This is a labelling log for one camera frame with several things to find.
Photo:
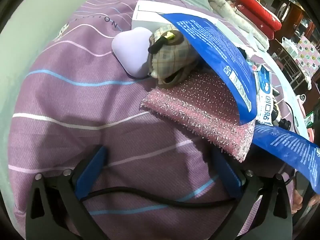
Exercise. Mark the white blue wipes packet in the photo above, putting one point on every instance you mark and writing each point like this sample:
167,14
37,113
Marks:
263,92

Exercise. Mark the white folded quilt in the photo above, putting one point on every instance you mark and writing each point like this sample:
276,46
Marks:
230,12

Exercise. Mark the person's right hand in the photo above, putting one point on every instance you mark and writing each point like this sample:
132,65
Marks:
297,201

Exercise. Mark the white cardboard box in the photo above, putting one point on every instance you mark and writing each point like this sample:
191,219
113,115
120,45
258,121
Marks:
145,15

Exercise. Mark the white plastic bag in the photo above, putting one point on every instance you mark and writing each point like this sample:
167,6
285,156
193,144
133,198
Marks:
290,46

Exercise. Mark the blue plastic packet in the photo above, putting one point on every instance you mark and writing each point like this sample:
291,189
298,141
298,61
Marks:
287,147
215,47

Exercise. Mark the pink glitter scouring pad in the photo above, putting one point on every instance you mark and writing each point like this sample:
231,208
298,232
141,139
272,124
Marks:
200,110

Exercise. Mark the red pillow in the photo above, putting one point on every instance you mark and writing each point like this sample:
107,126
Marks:
257,26
265,10

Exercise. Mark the purple striped bedsheet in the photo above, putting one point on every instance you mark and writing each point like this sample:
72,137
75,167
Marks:
75,105

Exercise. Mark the lavender soft pouch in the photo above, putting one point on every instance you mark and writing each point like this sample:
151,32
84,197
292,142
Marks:
130,52

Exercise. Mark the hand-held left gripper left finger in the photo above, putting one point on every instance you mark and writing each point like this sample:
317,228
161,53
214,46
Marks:
92,171

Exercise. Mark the dark wooden cabinet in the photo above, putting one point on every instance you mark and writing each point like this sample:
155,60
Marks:
295,15

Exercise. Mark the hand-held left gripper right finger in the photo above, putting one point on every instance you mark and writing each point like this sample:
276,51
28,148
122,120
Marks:
228,176

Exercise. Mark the beige plaid fabric pouch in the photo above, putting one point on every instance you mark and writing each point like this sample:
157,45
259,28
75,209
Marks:
170,57

